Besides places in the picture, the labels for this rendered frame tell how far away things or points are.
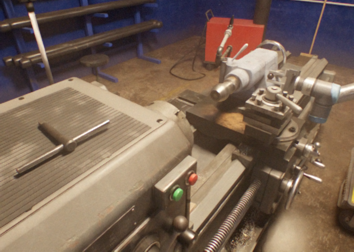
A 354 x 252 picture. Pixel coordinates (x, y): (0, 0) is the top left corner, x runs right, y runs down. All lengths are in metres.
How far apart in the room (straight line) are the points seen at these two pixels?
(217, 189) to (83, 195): 0.72
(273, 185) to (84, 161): 1.00
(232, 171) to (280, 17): 4.55
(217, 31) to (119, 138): 3.72
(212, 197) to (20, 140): 0.74
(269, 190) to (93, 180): 1.02
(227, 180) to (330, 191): 1.51
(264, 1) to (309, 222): 3.00
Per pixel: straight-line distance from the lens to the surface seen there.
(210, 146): 1.51
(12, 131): 0.67
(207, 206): 1.06
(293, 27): 5.45
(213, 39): 4.22
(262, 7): 4.15
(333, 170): 2.77
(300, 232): 2.17
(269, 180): 1.32
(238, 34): 4.14
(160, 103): 0.92
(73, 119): 0.65
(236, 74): 1.36
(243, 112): 1.16
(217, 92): 1.23
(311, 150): 1.38
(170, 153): 0.57
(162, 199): 0.55
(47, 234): 0.47
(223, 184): 1.13
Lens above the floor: 1.67
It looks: 34 degrees down
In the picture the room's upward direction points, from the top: straight up
